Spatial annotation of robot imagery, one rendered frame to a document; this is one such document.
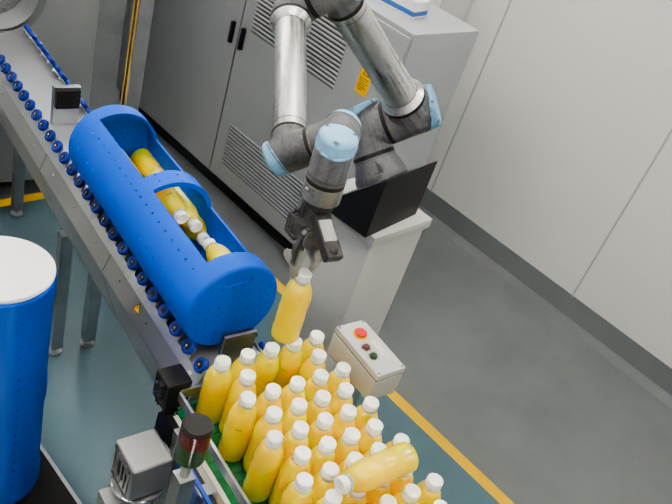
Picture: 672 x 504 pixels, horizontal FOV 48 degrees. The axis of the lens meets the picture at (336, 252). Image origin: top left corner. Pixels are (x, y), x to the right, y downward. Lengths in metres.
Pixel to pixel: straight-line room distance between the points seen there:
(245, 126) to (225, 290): 2.34
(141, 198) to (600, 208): 2.86
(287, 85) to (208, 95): 2.60
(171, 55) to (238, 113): 0.67
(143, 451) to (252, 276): 0.52
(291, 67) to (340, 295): 1.03
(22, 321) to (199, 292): 0.48
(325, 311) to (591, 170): 2.11
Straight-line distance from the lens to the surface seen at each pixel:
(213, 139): 4.51
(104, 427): 3.15
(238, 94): 4.27
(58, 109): 3.04
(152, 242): 2.14
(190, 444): 1.54
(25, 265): 2.19
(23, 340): 2.19
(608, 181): 4.38
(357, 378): 2.08
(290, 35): 2.06
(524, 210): 4.66
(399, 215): 2.62
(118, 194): 2.31
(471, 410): 3.75
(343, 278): 2.68
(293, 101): 1.86
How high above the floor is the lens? 2.42
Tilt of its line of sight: 34 degrees down
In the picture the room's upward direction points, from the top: 19 degrees clockwise
